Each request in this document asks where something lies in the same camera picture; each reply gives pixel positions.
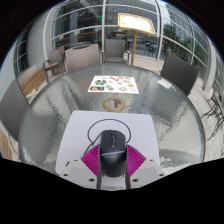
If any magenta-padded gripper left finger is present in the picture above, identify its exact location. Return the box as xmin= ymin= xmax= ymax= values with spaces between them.
xmin=59 ymin=143 xmax=103 ymax=190

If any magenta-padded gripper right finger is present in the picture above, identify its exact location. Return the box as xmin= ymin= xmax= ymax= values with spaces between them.
xmin=125 ymin=143 xmax=167 ymax=190

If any black computer mouse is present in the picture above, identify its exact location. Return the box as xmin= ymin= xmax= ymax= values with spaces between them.
xmin=99 ymin=129 xmax=129 ymax=178

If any white mouse pad with drawing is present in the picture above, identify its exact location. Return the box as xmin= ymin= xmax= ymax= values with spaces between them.
xmin=54 ymin=110 xmax=160 ymax=176

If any wooden slat bench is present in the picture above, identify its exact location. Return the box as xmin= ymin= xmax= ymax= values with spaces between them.
xmin=16 ymin=66 xmax=48 ymax=98
xmin=0 ymin=127 xmax=13 ymax=161

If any dark metal outdoor furniture group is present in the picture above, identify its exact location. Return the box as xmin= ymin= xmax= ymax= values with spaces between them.
xmin=200 ymin=88 xmax=224 ymax=142

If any grey wicker chair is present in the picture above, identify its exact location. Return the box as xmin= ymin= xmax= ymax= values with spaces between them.
xmin=63 ymin=43 xmax=103 ymax=73
xmin=0 ymin=77 xmax=31 ymax=142
xmin=41 ymin=45 xmax=66 ymax=84
xmin=160 ymin=52 xmax=200 ymax=97
xmin=102 ymin=38 xmax=130 ymax=65

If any colourful picture menu card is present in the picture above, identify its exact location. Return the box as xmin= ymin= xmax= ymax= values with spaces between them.
xmin=87 ymin=75 xmax=140 ymax=95

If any gold framed menu stand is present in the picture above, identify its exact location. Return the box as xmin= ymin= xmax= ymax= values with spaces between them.
xmin=116 ymin=12 xmax=157 ymax=67

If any brass table centre ring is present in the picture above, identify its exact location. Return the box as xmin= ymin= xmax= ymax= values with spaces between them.
xmin=102 ymin=96 xmax=127 ymax=113

